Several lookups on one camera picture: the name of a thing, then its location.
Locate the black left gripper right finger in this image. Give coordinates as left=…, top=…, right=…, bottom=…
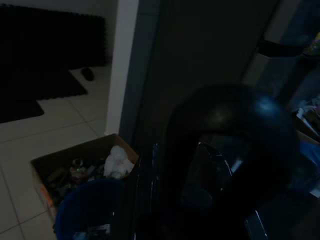
left=181, top=141, right=232, bottom=213

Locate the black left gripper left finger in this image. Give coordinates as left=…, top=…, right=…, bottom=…
left=129, top=142, right=161, bottom=240

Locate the small black floor mat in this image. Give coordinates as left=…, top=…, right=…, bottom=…
left=0, top=99, right=45, bottom=125

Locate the black foam floor mat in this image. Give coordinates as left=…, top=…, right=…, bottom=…
left=0, top=4, right=107, bottom=104

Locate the white crumpled plastic bag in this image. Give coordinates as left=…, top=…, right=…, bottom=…
left=103, top=145, right=135, bottom=180

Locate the red and green drink can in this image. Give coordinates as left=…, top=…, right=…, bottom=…
left=69, top=158, right=88, bottom=181

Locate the blue plastic bucket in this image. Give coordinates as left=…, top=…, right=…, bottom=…
left=54, top=177, right=126, bottom=240

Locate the dark glossy rounded object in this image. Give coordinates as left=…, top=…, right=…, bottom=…
left=167, top=84, right=300, bottom=208

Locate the brown cardboard box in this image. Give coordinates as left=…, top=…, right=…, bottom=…
left=30, top=133, right=140, bottom=222

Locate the blue plastic bag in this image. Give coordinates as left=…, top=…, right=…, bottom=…
left=296, top=139, right=320, bottom=197

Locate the dark grey door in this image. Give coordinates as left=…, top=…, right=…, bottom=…
left=119, top=0, right=280, bottom=153

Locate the white bin with black lid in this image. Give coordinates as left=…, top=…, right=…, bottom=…
left=246, top=39, right=305, bottom=102

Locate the small black oval object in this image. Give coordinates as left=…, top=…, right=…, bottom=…
left=80, top=67, right=96, bottom=82

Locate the colourful printed package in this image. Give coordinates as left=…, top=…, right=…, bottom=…
left=302, top=31, right=320, bottom=58

